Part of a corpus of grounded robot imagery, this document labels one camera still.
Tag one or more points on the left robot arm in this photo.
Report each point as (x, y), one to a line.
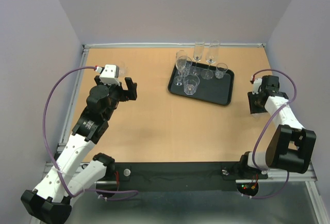
(52, 199)

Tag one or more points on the faceted tumbler glass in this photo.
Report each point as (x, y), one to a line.
(187, 68)

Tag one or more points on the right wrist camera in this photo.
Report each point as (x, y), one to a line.
(256, 85)

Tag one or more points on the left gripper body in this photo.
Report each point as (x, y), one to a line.
(117, 92)

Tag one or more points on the etched stemmed glass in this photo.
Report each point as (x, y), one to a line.
(197, 56)

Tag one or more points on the tall champagne flute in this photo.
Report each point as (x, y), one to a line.
(211, 58)

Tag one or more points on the clear wine glass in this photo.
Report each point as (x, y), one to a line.
(181, 60)

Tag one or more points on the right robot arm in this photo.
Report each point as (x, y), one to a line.
(291, 146)

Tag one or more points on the black plastic tray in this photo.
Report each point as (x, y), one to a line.
(218, 91)

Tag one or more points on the small shot glass far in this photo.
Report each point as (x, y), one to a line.
(123, 69)

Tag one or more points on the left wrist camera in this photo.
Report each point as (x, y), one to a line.
(110, 75)

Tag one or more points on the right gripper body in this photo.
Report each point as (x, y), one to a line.
(254, 103)

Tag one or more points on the large faceted tumbler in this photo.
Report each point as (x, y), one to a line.
(191, 83)

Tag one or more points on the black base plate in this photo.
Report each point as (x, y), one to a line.
(188, 176)

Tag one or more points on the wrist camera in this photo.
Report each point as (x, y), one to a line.
(256, 85)
(110, 75)

